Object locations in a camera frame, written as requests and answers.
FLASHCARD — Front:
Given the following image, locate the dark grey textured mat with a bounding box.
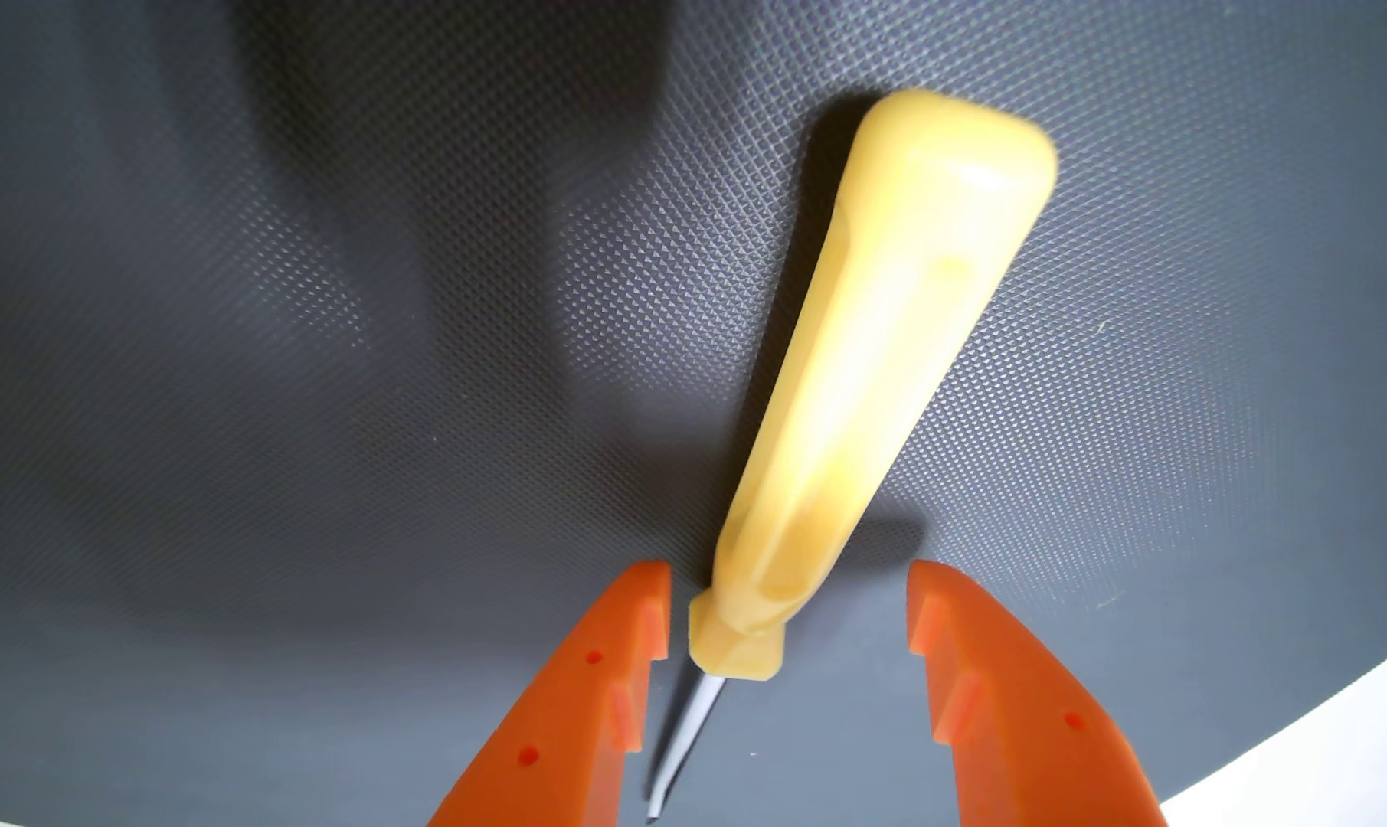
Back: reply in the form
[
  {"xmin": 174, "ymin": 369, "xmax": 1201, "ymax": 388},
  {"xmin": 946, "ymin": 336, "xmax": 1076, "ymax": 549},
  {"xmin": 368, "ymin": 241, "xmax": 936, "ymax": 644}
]
[{"xmin": 0, "ymin": 0, "xmax": 1387, "ymax": 827}]

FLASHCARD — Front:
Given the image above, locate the yellow handled screwdriver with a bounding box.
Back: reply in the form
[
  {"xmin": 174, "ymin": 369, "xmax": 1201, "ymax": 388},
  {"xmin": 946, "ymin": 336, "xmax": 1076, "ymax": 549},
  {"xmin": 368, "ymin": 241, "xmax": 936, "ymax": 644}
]
[{"xmin": 643, "ymin": 88, "xmax": 1061, "ymax": 825}]

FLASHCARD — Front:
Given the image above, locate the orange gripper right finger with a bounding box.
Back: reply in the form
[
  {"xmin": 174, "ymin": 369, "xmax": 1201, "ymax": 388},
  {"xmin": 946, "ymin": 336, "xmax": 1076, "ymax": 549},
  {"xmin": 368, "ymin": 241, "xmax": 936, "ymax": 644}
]
[{"xmin": 905, "ymin": 558, "xmax": 1169, "ymax": 827}]

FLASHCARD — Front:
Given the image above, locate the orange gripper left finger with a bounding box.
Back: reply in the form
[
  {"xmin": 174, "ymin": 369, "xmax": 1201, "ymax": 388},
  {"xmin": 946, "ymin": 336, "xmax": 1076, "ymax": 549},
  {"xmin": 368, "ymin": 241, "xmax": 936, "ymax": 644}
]
[{"xmin": 427, "ymin": 559, "xmax": 672, "ymax": 827}]

